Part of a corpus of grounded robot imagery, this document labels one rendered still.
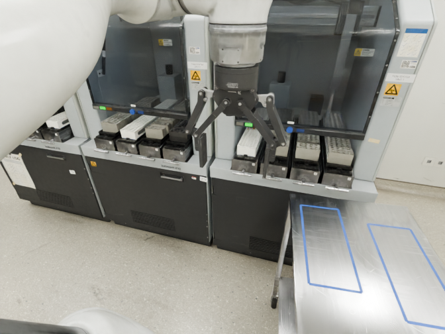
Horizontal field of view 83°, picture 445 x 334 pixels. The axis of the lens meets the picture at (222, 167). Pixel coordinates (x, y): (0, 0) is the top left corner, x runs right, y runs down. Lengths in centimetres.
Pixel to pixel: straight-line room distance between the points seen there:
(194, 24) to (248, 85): 87
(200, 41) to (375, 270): 111
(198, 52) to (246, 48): 88
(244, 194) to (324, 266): 70
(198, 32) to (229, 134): 50
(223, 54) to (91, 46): 26
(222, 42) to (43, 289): 188
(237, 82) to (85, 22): 28
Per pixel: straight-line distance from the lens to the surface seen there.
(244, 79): 43
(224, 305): 169
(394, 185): 290
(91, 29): 20
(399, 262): 99
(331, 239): 96
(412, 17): 126
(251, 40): 42
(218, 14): 42
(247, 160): 131
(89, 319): 60
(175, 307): 171
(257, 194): 142
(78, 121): 187
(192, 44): 130
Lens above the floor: 149
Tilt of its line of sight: 33 degrees down
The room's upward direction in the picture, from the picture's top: straight up
